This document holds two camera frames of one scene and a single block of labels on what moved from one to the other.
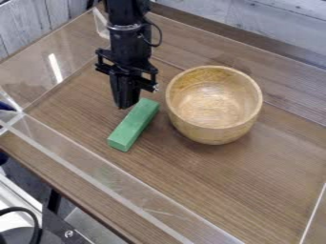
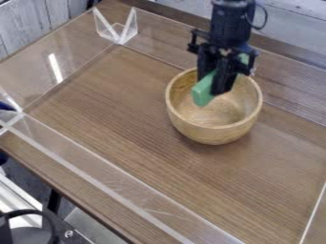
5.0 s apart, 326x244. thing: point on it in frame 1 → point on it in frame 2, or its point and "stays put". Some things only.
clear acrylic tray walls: x=215 y=162 stays put
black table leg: x=53 y=201 stays put
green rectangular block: x=134 y=123 → x=203 y=90
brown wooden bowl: x=212 y=104 stays put
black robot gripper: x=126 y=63 → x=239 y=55
